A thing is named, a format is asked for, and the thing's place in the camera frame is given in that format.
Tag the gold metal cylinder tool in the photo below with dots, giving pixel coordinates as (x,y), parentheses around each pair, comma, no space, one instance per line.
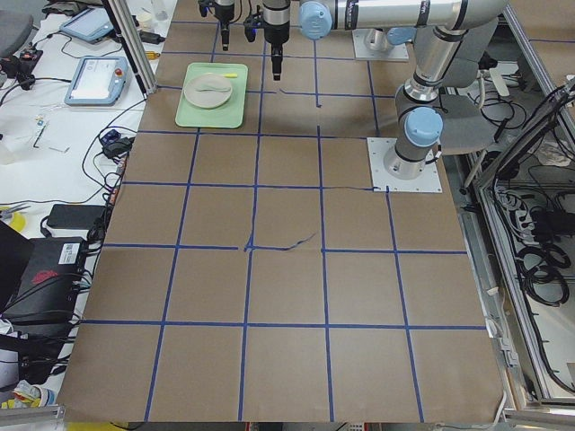
(152,55)

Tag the light green tray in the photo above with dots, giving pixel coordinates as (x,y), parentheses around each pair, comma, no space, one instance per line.
(229,115)

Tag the black laptop computer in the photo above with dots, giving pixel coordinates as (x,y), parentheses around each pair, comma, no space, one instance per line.
(40,277)

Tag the pale green plastic spoon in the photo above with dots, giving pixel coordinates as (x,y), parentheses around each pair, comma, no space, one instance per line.
(203,87)

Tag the far teach pendant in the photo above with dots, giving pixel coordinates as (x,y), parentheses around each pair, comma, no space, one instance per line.
(91,25)

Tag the teach pendant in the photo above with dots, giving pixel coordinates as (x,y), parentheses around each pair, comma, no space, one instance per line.
(97,81)
(91,25)

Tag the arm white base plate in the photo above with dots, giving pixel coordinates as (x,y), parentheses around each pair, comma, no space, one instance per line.
(381,45)
(391,173)

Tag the robot arm grey silver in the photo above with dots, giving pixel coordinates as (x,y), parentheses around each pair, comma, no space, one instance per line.
(315,22)
(419,124)

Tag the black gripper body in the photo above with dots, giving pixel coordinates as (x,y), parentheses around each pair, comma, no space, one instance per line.
(224,12)
(275,32)

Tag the white round plate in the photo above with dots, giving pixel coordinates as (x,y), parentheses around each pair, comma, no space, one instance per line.
(207,100)

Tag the grey office chair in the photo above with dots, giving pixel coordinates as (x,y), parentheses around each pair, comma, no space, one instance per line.
(465,130)

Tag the black power brick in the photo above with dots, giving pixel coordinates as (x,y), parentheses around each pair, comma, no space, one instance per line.
(74,217)

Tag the black power adapter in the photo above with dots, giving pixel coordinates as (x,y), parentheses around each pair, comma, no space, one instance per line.
(151,37)

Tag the near teach pendant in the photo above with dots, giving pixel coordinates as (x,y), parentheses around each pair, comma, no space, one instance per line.
(97,81)

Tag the aluminium frame post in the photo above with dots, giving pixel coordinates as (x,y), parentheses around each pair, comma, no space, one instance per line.
(123,23)

